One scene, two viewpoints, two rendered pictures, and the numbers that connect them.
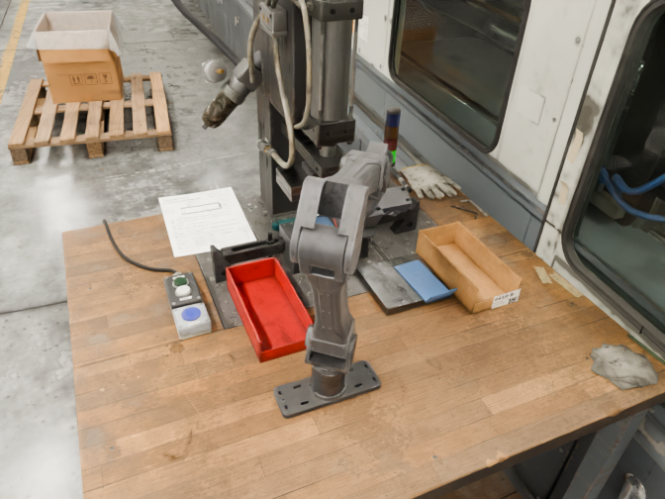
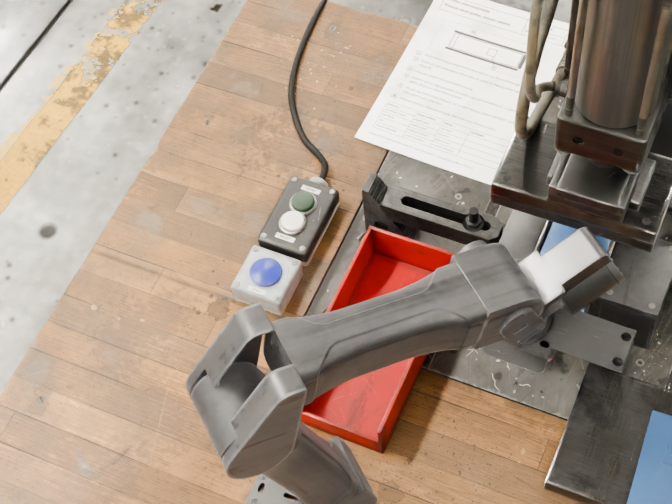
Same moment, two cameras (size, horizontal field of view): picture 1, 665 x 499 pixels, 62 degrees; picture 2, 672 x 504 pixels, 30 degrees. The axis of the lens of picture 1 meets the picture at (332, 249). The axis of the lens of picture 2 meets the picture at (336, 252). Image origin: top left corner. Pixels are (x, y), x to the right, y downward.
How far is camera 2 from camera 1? 0.81 m
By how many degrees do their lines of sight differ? 42
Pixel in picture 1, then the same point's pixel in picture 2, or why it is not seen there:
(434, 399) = not seen: outside the picture
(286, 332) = (368, 396)
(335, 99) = (604, 94)
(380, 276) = (607, 411)
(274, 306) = not seen: hidden behind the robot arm
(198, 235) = (428, 111)
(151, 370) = (163, 322)
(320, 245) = (209, 415)
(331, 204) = (275, 362)
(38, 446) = not seen: hidden behind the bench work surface
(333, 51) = (607, 21)
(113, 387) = (106, 313)
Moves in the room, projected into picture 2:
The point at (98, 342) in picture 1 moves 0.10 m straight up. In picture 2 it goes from (146, 227) to (129, 183)
